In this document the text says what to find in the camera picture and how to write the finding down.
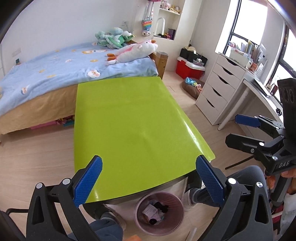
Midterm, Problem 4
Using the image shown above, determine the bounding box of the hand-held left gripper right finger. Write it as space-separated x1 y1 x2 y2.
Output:
195 155 275 241

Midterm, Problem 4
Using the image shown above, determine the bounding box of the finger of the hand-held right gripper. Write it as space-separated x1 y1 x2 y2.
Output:
225 133 286 161
234 114 286 137

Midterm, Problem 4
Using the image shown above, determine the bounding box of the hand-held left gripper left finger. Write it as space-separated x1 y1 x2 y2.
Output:
25 155 103 241

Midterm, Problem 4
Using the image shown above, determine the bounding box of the pink trash bin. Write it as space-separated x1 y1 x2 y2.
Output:
134 191 185 236

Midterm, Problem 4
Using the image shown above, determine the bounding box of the black cloth scrap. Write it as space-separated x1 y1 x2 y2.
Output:
154 201 169 214

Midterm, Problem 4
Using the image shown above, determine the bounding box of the pink printed cardboard box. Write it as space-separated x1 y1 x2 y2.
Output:
142 203 160 217

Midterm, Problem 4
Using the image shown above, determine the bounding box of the person's right forearm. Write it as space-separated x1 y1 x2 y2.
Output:
278 192 296 241

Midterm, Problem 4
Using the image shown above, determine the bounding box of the white slipper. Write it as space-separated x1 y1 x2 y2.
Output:
183 187 204 209
99 209 127 231

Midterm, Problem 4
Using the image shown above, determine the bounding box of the white desk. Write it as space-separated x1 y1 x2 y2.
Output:
217 77 285 140

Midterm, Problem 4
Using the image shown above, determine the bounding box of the white drawer cabinet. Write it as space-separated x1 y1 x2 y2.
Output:
195 52 253 126

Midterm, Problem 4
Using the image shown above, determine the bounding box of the person's left leg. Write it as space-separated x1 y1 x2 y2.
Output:
89 218 123 241

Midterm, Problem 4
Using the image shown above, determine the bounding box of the white storage box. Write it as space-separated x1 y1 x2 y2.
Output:
229 47 251 68

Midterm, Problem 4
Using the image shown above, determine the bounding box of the brown pet bed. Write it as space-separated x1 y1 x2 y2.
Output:
182 77 205 100

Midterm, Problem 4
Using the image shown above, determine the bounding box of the row of books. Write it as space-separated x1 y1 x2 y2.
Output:
228 39 269 77

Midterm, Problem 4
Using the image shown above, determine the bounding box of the black fabric bag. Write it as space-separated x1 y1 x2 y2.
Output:
180 47 195 62
193 53 208 68

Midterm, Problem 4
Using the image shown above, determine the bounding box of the red storage box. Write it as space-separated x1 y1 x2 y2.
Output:
175 58 206 80

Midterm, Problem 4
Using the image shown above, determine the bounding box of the wooden bed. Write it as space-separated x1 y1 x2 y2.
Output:
0 38 169 135

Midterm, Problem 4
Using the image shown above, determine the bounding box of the light blue printed blanket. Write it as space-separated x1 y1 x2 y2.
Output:
0 42 159 116

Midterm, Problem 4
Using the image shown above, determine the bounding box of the white shelf unit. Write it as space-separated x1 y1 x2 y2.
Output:
151 0 187 42

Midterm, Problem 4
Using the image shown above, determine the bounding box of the white unicorn plush toy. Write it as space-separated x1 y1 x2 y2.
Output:
106 39 159 65

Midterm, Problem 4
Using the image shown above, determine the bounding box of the rainbow plush toy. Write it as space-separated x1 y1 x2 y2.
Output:
141 19 152 37

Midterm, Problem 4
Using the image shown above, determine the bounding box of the row of small plush figures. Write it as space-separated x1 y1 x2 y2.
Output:
160 0 181 13

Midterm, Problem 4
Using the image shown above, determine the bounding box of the green striped plush toy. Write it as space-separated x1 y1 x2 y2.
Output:
106 32 135 50

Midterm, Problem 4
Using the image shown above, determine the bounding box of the teal plush toy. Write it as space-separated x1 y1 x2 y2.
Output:
95 27 125 47

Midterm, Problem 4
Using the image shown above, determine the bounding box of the black window frame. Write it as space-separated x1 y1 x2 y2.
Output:
221 0 296 78

